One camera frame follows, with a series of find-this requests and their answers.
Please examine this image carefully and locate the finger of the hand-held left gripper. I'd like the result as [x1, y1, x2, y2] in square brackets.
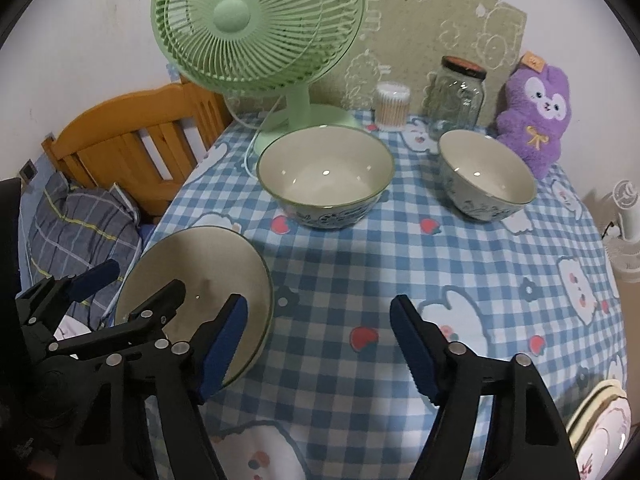
[15, 260, 121, 332]
[46, 280, 187, 356]

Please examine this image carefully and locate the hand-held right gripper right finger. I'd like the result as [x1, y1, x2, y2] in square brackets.
[390, 295, 573, 480]

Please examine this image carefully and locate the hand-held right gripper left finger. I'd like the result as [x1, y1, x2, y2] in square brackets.
[60, 294, 249, 480]

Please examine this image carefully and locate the white plate with red print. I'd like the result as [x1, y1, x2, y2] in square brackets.
[575, 395, 632, 480]

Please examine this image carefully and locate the grey plaid pillow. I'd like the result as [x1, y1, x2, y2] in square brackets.
[20, 170, 143, 321]

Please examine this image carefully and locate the blue checked tablecloth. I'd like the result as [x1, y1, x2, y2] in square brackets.
[135, 110, 628, 480]

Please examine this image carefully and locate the wooden headboard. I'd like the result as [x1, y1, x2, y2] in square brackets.
[41, 82, 236, 218]

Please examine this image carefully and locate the cotton swab container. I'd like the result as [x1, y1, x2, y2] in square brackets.
[375, 81, 412, 131]

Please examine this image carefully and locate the white fan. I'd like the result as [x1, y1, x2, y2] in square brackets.
[602, 180, 640, 291]

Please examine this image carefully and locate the purple plush toy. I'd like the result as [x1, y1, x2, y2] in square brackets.
[495, 52, 573, 181]

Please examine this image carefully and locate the glass jar with dark lid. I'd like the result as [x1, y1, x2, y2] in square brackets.
[422, 56, 487, 141]

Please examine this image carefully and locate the green desk fan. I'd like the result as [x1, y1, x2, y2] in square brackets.
[151, 0, 366, 158]

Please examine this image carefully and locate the white fan cable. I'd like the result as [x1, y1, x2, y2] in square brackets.
[244, 105, 291, 173]

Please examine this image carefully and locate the green printed wall mat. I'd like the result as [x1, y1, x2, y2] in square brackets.
[320, 0, 528, 111]

